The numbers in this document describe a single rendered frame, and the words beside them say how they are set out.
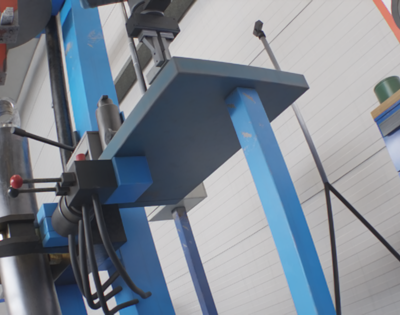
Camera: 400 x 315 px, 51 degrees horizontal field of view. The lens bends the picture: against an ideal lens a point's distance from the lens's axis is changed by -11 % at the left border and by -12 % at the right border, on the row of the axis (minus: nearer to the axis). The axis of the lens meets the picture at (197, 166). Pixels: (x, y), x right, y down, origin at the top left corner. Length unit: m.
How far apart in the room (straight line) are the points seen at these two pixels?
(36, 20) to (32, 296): 1.48
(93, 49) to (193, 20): 2.14
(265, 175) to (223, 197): 2.82
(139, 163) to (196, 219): 2.92
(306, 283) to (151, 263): 0.97
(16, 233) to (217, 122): 0.72
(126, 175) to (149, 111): 0.22
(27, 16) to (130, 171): 1.42
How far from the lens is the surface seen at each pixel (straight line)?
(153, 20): 1.18
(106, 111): 1.42
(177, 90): 1.04
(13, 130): 1.68
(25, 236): 1.46
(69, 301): 2.07
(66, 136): 2.20
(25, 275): 1.66
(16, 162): 1.83
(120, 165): 1.25
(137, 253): 1.83
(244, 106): 1.08
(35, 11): 2.45
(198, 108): 1.14
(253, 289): 3.69
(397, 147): 1.33
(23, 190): 1.24
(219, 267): 4.00
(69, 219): 1.34
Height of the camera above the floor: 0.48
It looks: 21 degrees up
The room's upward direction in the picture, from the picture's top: 18 degrees counter-clockwise
